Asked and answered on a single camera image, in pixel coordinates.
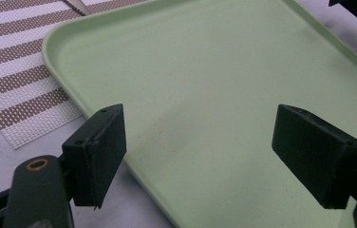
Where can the brown white striped placemat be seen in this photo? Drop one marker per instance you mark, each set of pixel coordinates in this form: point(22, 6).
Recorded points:
point(15, 79)

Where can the silver metal cutlery piece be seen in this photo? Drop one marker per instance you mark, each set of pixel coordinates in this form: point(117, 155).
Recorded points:
point(78, 6)

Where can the light green plastic tray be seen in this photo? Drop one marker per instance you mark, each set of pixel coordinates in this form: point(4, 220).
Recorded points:
point(198, 63)

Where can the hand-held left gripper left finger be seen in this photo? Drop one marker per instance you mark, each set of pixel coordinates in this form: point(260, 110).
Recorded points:
point(99, 152)

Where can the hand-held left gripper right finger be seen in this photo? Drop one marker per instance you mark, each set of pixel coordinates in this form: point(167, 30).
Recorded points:
point(319, 158)

